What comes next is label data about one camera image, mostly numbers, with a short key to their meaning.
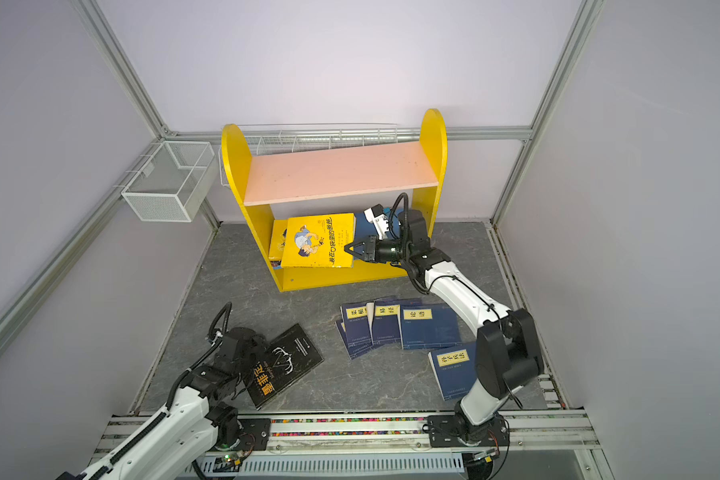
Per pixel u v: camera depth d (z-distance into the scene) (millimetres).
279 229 915
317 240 799
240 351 646
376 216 731
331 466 1577
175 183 1017
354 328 896
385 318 906
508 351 447
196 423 553
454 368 826
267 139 936
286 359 846
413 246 644
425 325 904
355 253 765
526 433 754
